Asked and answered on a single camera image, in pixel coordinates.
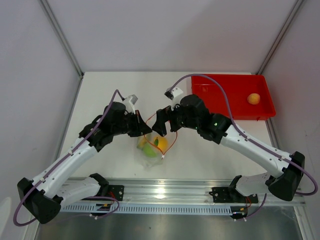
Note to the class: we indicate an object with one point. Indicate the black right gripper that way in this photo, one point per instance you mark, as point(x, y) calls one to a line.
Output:
point(164, 116)

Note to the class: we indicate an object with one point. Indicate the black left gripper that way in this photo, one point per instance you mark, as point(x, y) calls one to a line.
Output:
point(141, 128)

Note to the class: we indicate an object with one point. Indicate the green yellow mango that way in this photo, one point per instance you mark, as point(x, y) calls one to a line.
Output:
point(141, 142)

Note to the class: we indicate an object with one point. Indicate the clear zip bag orange zipper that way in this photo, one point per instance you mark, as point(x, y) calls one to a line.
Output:
point(148, 162)

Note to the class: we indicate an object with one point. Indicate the green apple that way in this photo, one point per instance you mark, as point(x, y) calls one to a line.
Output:
point(149, 151)

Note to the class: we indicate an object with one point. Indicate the orange yellow peach with leaf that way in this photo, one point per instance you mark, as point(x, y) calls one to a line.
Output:
point(161, 143)

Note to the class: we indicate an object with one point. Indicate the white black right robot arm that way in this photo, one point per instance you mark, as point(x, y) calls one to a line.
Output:
point(284, 171)

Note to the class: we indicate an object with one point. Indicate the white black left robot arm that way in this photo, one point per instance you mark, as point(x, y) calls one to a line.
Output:
point(45, 195)

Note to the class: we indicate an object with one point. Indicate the red plastic tray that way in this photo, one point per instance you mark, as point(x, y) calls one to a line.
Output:
point(237, 88)

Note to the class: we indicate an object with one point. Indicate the pink yellow peach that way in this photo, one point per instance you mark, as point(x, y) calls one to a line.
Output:
point(254, 99)

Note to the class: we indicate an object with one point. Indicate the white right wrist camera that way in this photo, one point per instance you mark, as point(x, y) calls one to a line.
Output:
point(174, 92)

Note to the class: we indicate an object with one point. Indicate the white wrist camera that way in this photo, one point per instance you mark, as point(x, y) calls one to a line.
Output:
point(129, 103)
point(174, 92)

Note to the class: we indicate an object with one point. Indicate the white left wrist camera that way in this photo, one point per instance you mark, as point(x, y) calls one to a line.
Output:
point(129, 103)

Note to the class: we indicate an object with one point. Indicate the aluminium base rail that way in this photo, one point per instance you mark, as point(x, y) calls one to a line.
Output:
point(167, 191)

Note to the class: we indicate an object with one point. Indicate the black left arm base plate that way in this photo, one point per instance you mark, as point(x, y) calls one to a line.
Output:
point(112, 192)

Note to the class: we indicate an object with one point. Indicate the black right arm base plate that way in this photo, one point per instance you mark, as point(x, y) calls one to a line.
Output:
point(224, 194)

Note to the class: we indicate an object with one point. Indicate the white slotted cable duct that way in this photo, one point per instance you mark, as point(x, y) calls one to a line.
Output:
point(161, 209)

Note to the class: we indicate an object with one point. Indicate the aluminium corner post left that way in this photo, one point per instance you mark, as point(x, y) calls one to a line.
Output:
point(53, 21)

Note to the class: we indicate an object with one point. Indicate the aluminium corner post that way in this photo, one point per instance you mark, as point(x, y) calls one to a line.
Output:
point(53, 21)
point(285, 27)

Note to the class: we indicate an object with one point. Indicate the aluminium corner post right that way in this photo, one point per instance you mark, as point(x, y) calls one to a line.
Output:
point(285, 27)

